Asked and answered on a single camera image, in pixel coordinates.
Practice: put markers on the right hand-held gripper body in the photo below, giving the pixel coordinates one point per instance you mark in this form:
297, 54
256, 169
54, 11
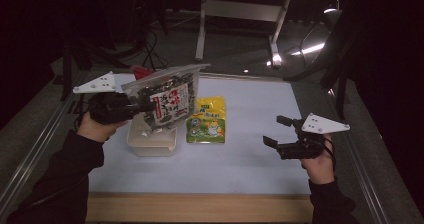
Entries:
323, 124

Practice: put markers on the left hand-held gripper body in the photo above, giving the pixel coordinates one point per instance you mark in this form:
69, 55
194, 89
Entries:
100, 84

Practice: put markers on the clear dried seaweed bag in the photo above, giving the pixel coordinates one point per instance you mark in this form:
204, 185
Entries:
173, 97

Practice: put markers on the red seasoning packet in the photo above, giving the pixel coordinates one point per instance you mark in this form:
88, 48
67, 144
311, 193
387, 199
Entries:
141, 72

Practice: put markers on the white divided food container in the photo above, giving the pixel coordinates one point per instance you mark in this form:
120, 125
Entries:
151, 144

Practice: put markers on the yellow spouted sauce pouch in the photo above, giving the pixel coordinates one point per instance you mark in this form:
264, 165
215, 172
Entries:
208, 124

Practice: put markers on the person's right hand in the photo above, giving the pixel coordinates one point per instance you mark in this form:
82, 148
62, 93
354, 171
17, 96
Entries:
320, 170

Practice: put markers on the person's left hand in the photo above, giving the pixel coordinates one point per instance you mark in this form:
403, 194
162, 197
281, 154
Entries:
93, 132

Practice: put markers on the black metal stand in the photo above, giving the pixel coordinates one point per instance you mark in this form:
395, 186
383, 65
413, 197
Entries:
68, 67

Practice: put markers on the light blue table mat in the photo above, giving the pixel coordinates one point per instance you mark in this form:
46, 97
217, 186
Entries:
233, 164

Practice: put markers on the metal floor rail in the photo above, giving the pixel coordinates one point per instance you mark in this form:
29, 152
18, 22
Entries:
30, 154
356, 157

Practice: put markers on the white metal desk frame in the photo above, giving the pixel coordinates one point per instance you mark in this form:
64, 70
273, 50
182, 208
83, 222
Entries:
240, 10

